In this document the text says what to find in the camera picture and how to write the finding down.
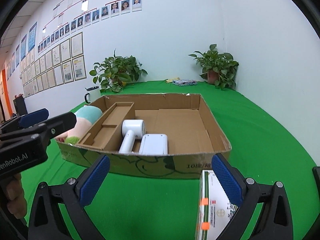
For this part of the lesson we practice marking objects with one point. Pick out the large cardboard tray box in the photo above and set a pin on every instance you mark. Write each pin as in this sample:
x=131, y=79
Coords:
x=193, y=134

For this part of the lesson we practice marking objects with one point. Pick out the left potted green plant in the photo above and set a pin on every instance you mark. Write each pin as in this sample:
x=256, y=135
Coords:
x=115, y=72

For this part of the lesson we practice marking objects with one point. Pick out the staff photo wall chart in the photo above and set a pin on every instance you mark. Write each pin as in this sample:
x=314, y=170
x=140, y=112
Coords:
x=69, y=16

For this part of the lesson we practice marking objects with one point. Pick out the white device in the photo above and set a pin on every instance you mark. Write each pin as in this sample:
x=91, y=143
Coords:
x=154, y=144

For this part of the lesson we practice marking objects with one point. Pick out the black monitor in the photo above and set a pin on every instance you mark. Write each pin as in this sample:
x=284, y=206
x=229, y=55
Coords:
x=20, y=106

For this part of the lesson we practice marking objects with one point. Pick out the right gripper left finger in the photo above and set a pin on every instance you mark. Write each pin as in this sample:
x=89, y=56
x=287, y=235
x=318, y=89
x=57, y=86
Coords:
x=46, y=220

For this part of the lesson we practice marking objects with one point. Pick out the person's left hand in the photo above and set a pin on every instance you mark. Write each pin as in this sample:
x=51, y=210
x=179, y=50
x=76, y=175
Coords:
x=14, y=192

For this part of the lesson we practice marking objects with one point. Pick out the yellow packet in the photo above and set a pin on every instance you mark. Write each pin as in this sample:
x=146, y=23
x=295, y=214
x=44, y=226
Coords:
x=172, y=80

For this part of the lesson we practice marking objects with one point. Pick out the potted green plant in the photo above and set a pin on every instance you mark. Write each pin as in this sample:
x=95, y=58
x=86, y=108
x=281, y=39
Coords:
x=218, y=69
x=115, y=72

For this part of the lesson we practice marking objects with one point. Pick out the right potted green plant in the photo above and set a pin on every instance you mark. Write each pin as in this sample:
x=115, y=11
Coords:
x=218, y=69

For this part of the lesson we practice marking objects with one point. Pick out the pink teal plush toy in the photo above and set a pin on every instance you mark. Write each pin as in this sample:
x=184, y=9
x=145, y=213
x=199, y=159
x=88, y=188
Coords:
x=86, y=116

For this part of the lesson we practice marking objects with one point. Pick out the white enamel mug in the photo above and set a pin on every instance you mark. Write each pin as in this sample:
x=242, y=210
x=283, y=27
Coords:
x=92, y=94

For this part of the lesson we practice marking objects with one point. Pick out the cardboard divider insert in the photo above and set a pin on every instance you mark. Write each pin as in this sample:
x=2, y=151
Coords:
x=106, y=133

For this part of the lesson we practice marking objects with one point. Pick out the colourful tissue pack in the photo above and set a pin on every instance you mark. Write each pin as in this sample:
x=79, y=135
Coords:
x=184, y=82

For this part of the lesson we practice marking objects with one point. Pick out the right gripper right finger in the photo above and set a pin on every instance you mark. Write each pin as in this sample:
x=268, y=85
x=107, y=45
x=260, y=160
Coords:
x=275, y=219

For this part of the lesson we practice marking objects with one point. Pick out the white hair dryer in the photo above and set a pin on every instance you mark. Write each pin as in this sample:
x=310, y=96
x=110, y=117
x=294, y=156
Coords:
x=132, y=130

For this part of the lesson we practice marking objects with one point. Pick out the white green medicine box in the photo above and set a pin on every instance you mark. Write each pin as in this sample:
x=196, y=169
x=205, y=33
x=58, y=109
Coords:
x=215, y=210

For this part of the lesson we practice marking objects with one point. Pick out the framed certificates on wall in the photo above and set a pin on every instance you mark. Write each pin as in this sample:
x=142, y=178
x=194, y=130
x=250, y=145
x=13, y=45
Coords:
x=55, y=66

